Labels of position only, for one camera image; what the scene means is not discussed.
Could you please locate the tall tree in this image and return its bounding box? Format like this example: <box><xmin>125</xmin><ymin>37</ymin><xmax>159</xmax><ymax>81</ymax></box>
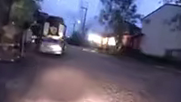
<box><xmin>93</xmin><ymin>0</ymin><xmax>146</xmax><ymax>51</ymax></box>

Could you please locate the grey asphalt road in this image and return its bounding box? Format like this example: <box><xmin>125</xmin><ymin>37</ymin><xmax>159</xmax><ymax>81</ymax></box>
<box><xmin>0</xmin><ymin>34</ymin><xmax>181</xmax><ymax>102</ymax></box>

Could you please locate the white building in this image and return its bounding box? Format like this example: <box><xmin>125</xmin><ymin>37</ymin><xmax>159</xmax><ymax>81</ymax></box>
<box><xmin>136</xmin><ymin>0</ymin><xmax>181</xmax><ymax>62</ymax></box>

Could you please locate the utility pole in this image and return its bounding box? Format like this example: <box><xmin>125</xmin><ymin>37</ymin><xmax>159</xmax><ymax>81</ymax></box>
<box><xmin>76</xmin><ymin>4</ymin><xmax>89</xmax><ymax>37</ymax></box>

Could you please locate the building with lit front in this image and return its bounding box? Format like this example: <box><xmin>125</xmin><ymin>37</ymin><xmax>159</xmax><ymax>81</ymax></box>
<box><xmin>84</xmin><ymin>17</ymin><xmax>146</xmax><ymax>56</ymax></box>

